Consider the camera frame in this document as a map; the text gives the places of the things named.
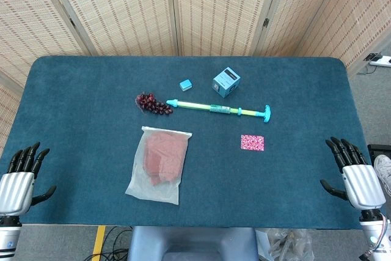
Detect black box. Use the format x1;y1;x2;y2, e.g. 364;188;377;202
367;144;391;160

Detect light blue cardboard cube box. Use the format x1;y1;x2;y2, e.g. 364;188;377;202
212;67;241;99

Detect white power strip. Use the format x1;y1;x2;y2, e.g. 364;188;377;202
368;55;391;68

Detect dark red grape bunch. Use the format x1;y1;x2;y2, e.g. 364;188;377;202
135;92;174;117

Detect green cyan toy water pump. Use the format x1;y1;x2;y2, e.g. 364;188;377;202
166;98;272;124

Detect white sneaker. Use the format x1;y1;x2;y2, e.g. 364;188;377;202
373;154;391;197

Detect red folded cloth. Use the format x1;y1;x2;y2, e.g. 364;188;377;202
143;132;187;186

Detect thin black power cable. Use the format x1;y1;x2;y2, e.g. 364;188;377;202
356;64;378;76

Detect frosted plastic zip bag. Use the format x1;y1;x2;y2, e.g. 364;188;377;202
125;125;193;205

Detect black floor cable bundle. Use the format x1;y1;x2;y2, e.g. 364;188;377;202
84;226;134;261

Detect clear crumpled plastic bag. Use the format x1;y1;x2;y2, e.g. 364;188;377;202
256;229;315;261

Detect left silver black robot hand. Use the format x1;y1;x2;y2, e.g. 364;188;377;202
0;141;57;216

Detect blue felt table cloth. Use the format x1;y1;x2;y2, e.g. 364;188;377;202
0;55;387;231

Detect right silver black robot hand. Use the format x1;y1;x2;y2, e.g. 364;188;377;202
320;136;386;213

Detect pink patterned card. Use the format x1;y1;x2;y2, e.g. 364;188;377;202
240;134;265;151

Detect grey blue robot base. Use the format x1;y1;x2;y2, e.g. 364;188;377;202
126;226;260;261

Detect woven bamboo screen panel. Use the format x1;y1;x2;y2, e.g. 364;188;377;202
0;0;92;87
0;71;24;155
296;0;391;75
41;0;180;57
169;0;283;57
253;0;348;57

